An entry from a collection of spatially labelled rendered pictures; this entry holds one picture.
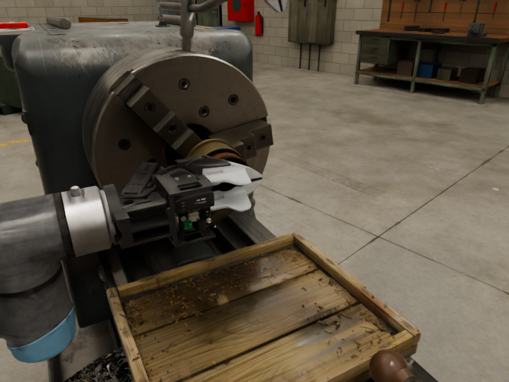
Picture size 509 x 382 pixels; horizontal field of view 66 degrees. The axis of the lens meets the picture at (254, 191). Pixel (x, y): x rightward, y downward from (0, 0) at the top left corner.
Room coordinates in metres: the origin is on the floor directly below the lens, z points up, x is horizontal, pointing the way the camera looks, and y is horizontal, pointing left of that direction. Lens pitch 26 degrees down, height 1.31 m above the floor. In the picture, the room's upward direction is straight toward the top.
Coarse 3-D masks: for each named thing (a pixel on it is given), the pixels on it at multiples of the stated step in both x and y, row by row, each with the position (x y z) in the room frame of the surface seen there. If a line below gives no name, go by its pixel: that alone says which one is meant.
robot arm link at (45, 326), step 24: (48, 288) 0.34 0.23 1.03; (0, 312) 0.33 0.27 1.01; (24, 312) 0.33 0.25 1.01; (48, 312) 0.34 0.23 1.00; (72, 312) 0.37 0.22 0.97; (0, 336) 0.33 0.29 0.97; (24, 336) 0.32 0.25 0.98; (48, 336) 0.33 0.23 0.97; (72, 336) 0.36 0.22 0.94; (24, 360) 0.33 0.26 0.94
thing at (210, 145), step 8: (200, 144) 0.55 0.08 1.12; (208, 144) 0.55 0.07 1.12; (216, 144) 0.55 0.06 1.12; (224, 144) 0.56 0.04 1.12; (192, 152) 0.54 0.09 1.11; (200, 152) 0.53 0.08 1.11; (208, 152) 0.52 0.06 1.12; (216, 152) 0.53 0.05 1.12; (224, 152) 0.53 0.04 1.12; (232, 152) 0.54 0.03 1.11; (232, 160) 0.51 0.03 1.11; (240, 160) 0.52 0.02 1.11; (224, 184) 0.56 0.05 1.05
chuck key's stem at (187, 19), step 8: (184, 0) 0.67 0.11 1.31; (192, 0) 0.68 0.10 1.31; (184, 8) 0.67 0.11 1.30; (184, 16) 0.67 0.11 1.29; (192, 16) 0.68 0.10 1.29; (184, 24) 0.67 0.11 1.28; (192, 24) 0.68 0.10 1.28; (184, 32) 0.67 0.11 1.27; (192, 32) 0.68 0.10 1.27; (184, 40) 0.68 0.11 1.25; (184, 48) 0.67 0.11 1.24
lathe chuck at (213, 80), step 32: (128, 64) 0.65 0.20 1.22; (160, 64) 0.61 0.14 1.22; (192, 64) 0.64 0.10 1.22; (224, 64) 0.67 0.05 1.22; (96, 96) 0.63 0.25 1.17; (160, 96) 0.61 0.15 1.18; (192, 96) 0.64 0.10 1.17; (224, 96) 0.66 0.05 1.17; (256, 96) 0.69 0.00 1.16; (96, 128) 0.57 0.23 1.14; (128, 128) 0.59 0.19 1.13; (224, 128) 0.66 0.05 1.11; (96, 160) 0.56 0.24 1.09; (128, 160) 0.58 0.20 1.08; (160, 160) 0.61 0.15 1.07; (256, 160) 0.69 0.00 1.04
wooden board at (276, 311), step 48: (288, 240) 0.64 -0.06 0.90; (144, 288) 0.50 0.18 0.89; (192, 288) 0.52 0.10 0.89; (240, 288) 0.52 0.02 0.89; (288, 288) 0.52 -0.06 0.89; (336, 288) 0.52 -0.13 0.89; (144, 336) 0.41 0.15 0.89; (192, 336) 0.41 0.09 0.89; (240, 336) 0.41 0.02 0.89; (288, 336) 0.41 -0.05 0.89; (336, 336) 0.41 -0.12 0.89; (384, 336) 0.41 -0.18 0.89
